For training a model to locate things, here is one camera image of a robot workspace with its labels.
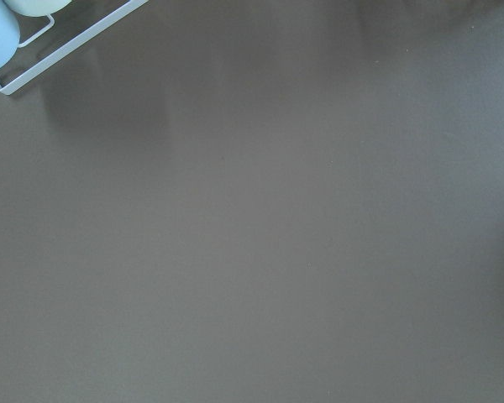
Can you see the pale green cup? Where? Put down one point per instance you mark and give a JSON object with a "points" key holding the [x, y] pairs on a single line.
{"points": [[36, 8]]}

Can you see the white wire cup rack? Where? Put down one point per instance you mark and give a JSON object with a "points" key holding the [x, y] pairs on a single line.
{"points": [[54, 37]]}

